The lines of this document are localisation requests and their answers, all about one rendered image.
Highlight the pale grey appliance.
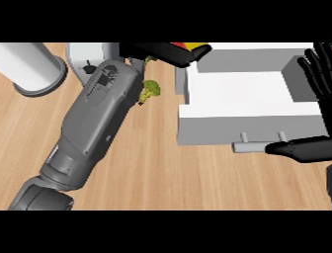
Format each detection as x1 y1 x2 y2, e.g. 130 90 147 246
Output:
65 42 128 85

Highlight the green broccoli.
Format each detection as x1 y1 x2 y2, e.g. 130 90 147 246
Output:
137 54 165 107

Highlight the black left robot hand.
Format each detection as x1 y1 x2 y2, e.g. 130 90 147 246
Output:
118 42 214 69

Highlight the red and yellow cup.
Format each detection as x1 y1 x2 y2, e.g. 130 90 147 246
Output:
168 42 209 51

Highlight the grey drawer handle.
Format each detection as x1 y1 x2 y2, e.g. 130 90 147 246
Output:
230 130 288 154

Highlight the white open drawer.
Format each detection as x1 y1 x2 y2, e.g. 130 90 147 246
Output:
174 60 320 114

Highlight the white drawer front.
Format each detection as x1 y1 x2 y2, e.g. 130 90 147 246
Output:
175 102 329 146

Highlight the white cylinder with grey base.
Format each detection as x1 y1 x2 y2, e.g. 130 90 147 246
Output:
0 42 69 99

